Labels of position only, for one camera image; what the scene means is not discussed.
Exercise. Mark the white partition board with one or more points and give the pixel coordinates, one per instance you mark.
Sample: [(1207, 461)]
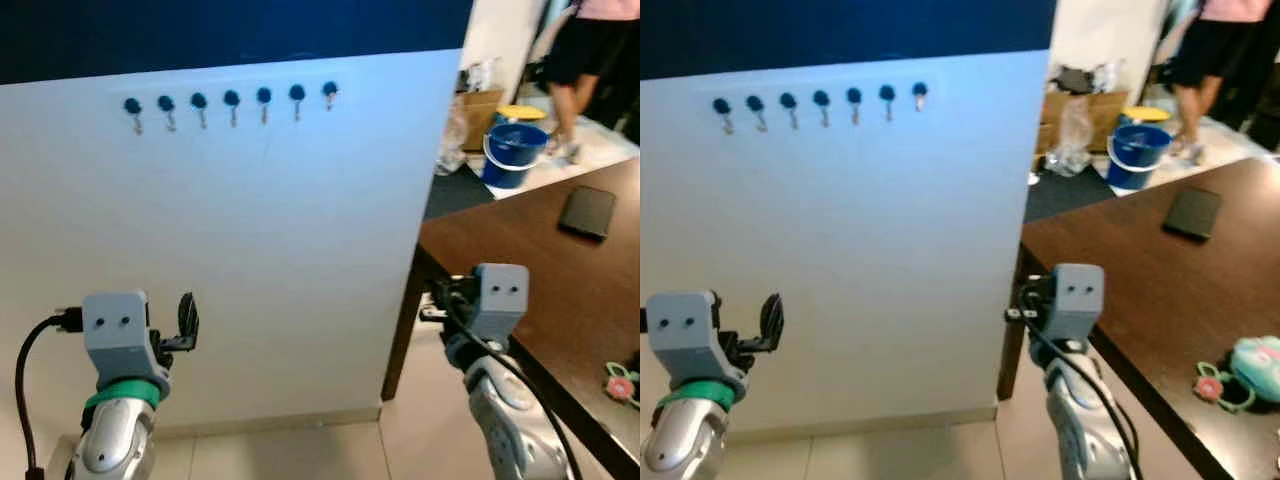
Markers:
[(850, 260), (250, 250)]

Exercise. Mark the teal plush pouch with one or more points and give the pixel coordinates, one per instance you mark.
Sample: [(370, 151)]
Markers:
[(1260, 365)]

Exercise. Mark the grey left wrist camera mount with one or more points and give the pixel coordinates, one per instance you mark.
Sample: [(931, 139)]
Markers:
[(685, 335), (115, 335)]

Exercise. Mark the black wallet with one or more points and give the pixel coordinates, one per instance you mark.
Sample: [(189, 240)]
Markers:
[(1192, 214), (587, 212)]

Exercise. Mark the brown cardboard box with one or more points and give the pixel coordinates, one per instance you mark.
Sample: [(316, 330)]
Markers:
[(1105, 115), (482, 115)]

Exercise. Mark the black wall hook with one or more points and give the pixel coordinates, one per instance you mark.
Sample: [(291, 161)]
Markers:
[(821, 97), (755, 103), (920, 89), (330, 89), (199, 101), (854, 95), (264, 95), (132, 105), (231, 98), (887, 92), (297, 92), (721, 105), (788, 100), (166, 103)]

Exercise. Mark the person in black shorts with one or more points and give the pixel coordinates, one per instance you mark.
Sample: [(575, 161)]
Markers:
[(585, 45), (1215, 50)]

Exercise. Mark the yellow round lid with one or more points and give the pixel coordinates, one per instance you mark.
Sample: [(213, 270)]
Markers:
[(1147, 114), (522, 113)]

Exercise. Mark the blue plastic bucket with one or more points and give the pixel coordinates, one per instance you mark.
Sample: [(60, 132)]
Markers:
[(1138, 160), (512, 160)]

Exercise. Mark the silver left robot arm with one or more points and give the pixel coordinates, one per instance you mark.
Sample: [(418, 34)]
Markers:
[(110, 440), (675, 445)]

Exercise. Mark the clear plastic bag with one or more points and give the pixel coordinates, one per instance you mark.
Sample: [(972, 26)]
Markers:
[(452, 140), (1070, 140)]

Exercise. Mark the dark brown wooden table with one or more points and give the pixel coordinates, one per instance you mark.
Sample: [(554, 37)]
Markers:
[(560, 290), (1180, 290)]

